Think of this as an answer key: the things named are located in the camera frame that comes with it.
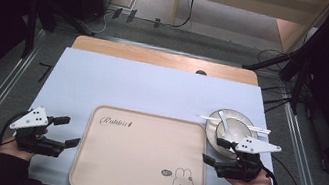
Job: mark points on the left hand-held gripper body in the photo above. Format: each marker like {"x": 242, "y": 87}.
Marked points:
{"x": 33, "y": 119}

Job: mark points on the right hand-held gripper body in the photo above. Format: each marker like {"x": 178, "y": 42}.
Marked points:
{"x": 247, "y": 163}

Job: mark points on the white bowl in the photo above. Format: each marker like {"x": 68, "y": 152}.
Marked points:
{"x": 235, "y": 131}

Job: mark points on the white plate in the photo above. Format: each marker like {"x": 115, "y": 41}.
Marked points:
{"x": 211, "y": 132}

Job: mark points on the white spoon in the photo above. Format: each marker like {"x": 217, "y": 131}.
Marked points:
{"x": 224, "y": 119}

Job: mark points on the white chopstick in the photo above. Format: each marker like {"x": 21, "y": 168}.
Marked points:
{"x": 207, "y": 117}
{"x": 260, "y": 131}

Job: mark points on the beige tray with rabbit print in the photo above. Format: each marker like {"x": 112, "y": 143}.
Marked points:
{"x": 141, "y": 156}

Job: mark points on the person's left hand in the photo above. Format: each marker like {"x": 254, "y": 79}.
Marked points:
{"x": 12, "y": 149}

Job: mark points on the pale blue table mat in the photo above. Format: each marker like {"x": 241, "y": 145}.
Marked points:
{"x": 140, "y": 85}

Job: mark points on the black metal stand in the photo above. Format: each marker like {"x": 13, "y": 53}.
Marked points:
{"x": 299, "y": 84}
{"x": 31, "y": 29}

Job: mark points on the wooden table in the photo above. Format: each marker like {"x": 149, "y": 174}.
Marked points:
{"x": 158, "y": 58}

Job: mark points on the small black floor block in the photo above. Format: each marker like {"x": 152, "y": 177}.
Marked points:
{"x": 157, "y": 22}
{"x": 117, "y": 13}
{"x": 131, "y": 15}

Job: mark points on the black floor bracket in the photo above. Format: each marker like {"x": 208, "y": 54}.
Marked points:
{"x": 45, "y": 69}

